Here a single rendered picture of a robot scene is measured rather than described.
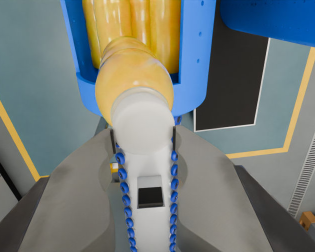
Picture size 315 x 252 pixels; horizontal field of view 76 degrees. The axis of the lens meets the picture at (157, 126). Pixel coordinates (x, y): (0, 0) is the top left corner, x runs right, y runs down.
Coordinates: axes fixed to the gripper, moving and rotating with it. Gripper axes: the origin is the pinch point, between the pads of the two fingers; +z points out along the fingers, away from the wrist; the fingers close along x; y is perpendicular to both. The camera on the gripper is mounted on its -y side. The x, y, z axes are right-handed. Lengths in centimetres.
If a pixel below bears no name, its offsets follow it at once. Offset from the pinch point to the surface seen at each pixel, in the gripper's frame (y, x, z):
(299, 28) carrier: 0, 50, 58
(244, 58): 25, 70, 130
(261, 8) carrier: -5, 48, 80
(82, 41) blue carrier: -0.4, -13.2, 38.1
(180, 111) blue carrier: 9.9, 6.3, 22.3
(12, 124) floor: 75, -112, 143
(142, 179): 54, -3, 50
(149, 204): 52, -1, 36
